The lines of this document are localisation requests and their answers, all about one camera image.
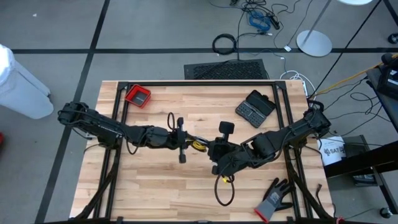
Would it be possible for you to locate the white trash bin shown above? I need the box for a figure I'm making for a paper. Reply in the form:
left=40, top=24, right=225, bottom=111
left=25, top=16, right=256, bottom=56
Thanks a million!
left=0, top=44, right=54, bottom=120

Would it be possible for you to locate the coiled black cable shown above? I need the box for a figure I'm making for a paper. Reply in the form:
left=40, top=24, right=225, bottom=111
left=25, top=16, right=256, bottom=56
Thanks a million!
left=211, top=33, right=239, bottom=56

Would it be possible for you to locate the white cable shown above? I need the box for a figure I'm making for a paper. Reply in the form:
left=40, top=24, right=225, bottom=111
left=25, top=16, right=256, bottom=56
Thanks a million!
left=279, top=70, right=312, bottom=94

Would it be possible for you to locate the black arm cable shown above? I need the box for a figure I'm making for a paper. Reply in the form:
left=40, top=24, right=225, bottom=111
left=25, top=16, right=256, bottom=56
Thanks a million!
left=125, top=111, right=177, bottom=156
left=213, top=172, right=236, bottom=207

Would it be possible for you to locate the blue cable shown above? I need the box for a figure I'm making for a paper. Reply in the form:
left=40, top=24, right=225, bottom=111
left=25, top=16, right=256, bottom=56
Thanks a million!
left=248, top=11, right=272, bottom=33

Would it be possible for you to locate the brown-tipped black cable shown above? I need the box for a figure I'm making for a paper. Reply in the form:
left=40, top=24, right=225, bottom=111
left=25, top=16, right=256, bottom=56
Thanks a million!
left=315, top=183, right=324, bottom=206

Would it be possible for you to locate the black slanted pole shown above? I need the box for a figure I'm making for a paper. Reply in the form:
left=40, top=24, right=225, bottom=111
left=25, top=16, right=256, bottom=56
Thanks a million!
left=310, top=0, right=382, bottom=96

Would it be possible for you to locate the yellow floor cable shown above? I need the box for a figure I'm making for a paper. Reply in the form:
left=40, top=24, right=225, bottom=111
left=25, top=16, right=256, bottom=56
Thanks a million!
left=313, top=54, right=398, bottom=96

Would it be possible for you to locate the black table frame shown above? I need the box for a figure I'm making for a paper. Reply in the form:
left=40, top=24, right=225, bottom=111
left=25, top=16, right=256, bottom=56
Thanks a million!
left=73, top=80, right=335, bottom=224

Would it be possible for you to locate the white printed box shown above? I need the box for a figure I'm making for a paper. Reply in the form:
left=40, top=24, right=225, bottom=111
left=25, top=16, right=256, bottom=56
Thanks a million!
left=317, top=136, right=346, bottom=166

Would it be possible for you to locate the black power adapter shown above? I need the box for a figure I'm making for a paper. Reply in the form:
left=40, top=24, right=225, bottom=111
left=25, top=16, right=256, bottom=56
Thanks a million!
left=270, top=14, right=282, bottom=30

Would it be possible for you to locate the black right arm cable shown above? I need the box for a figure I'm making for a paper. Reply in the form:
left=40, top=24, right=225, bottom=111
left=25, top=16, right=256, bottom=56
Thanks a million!
left=213, top=172, right=236, bottom=207

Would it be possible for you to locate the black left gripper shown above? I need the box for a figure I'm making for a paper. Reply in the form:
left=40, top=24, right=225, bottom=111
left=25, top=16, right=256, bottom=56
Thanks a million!
left=169, top=116, right=203, bottom=164

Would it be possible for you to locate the red tray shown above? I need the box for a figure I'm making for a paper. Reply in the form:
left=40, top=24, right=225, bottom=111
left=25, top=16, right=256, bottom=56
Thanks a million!
left=124, top=83, right=152, bottom=109

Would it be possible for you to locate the grey black work glove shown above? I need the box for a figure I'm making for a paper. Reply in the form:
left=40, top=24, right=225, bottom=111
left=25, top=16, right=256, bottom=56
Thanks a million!
left=254, top=177, right=294, bottom=224

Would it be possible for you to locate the white round lamp base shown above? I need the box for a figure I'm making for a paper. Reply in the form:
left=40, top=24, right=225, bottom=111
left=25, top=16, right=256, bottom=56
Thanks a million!
left=295, top=0, right=333, bottom=58

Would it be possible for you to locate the black equipment cart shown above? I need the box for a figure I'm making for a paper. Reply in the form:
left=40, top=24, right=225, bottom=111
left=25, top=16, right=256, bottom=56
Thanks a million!
left=323, top=53, right=398, bottom=218

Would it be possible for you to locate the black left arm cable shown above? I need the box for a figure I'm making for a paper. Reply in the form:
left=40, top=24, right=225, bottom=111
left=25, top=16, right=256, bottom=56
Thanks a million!
left=125, top=111, right=177, bottom=156

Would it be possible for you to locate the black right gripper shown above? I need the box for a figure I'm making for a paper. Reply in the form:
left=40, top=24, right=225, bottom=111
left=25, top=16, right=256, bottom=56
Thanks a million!
left=200, top=138, right=238, bottom=175

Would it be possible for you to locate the black floor cable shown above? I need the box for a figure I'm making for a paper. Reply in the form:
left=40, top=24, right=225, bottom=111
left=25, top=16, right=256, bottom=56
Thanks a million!
left=228, top=0, right=312, bottom=62

